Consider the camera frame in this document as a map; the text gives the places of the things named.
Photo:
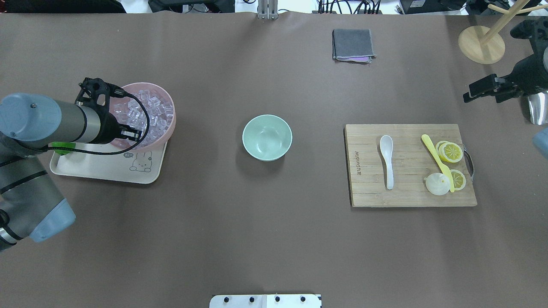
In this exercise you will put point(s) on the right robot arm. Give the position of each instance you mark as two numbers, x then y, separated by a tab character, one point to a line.
535	31

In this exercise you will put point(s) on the cream rabbit tray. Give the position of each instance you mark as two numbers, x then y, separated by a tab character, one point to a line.
139	167

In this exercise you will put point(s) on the metal ice scoop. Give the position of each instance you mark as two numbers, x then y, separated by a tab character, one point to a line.
538	108

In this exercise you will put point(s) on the bamboo cutting board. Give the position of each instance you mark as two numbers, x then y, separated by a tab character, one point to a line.
411	163

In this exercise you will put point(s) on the pink bowl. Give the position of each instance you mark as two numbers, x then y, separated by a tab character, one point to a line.
162	115

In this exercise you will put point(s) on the wooden mug tree stand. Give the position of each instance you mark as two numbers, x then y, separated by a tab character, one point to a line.
484	45

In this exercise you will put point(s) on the white ceramic spoon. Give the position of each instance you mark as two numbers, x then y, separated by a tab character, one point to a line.
386	147

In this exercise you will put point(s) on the grey folded cloth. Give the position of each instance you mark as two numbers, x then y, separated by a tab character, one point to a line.
352	45

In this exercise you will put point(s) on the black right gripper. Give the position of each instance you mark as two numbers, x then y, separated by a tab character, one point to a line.
527	73

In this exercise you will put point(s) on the green lime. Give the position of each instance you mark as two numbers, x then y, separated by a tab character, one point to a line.
63	148

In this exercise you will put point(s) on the yellow plastic knife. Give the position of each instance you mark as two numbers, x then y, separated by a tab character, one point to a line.
443	168

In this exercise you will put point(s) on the lower lemon slice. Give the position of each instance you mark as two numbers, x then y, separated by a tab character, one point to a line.
459	179

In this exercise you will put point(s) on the white steamed bun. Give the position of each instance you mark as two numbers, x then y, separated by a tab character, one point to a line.
437	184

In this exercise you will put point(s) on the upper lemon slices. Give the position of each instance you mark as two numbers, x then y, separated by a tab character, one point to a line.
449	152

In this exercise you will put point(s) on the metal frame post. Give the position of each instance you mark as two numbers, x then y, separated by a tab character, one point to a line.
267	9

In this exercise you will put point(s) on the clear ice cube pile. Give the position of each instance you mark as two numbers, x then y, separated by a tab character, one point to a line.
150	111

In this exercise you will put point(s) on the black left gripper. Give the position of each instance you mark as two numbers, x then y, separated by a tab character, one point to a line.
107	129

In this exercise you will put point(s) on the mint green bowl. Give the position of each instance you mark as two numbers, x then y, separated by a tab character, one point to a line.
267	137

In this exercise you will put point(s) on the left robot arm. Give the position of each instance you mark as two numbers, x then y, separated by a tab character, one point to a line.
31	204

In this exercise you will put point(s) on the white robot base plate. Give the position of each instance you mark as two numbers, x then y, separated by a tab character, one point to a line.
266	301

